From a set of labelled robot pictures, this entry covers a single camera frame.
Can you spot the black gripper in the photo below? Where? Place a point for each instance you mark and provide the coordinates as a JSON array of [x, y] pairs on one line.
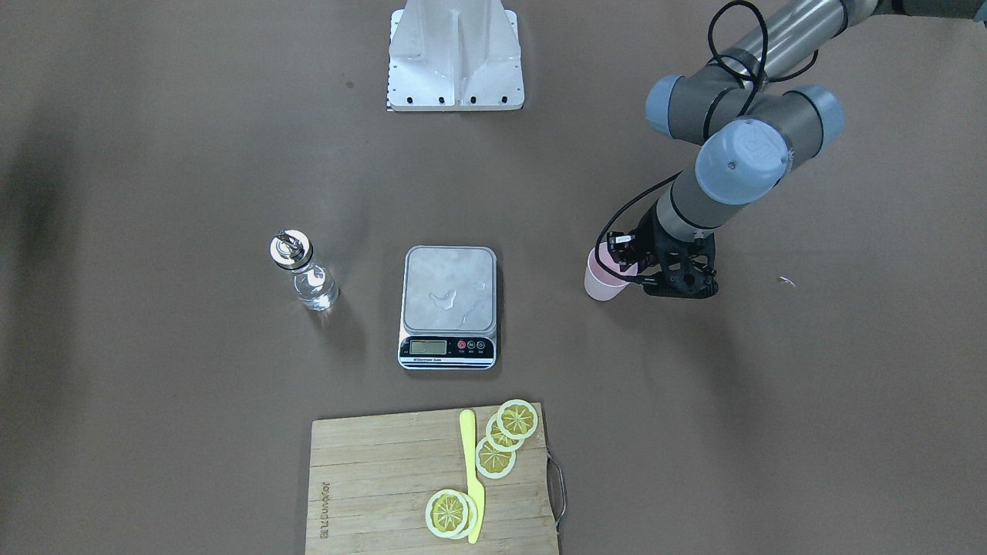
[[648, 240]]

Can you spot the pink plastic cup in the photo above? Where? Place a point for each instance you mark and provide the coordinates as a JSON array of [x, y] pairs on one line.
[[604, 277]]

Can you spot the glass sauce bottle steel cap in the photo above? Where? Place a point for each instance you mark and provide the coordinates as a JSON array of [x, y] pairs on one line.
[[314, 285]]

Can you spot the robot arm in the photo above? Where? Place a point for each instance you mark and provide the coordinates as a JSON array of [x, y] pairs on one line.
[[749, 140]]

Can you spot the silver digital kitchen scale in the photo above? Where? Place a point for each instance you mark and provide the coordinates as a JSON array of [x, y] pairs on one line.
[[449, 318]]

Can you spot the lemon slice middle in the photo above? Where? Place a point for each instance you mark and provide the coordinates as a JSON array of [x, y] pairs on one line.
[[498, 439]]

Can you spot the yellow plastic knife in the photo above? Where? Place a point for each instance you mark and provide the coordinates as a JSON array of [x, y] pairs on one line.
[[475, 489]]

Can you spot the lemon slice under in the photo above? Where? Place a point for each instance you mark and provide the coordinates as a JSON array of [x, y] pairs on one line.
[[472, 516]]

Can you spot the bamboo cutting board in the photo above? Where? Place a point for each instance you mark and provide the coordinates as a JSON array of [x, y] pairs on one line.
[[370, 479]]

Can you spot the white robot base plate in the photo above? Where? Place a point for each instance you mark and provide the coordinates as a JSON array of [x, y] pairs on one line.
[[454, 56]]

